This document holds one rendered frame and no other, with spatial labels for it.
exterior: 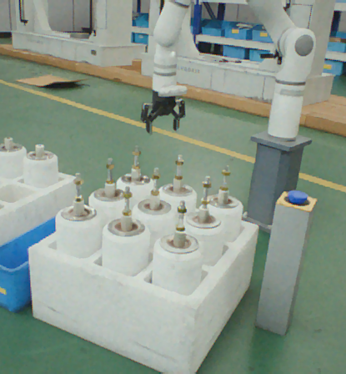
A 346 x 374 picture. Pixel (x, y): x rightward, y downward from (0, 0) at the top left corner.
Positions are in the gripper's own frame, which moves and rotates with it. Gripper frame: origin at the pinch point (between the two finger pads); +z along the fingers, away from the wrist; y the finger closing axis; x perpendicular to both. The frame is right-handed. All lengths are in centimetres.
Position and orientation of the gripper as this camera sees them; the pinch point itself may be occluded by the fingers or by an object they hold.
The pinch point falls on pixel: (162, 130)
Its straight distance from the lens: 149.5
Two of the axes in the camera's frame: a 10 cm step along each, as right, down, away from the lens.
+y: -9.1, 1.9, -3.8
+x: 4.2, 4.9, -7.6
